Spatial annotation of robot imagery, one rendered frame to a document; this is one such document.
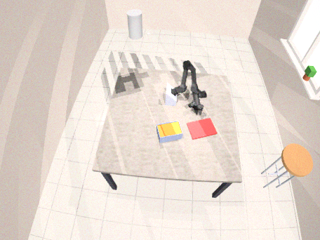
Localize red box lid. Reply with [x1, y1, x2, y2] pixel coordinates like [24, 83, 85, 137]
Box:
[187, 118, 217, 139]

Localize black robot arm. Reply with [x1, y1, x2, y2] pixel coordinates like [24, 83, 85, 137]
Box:
[171, 60, 207, 108]

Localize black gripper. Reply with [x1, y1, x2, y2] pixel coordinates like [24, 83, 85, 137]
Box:
[193, 98, 204, 115]

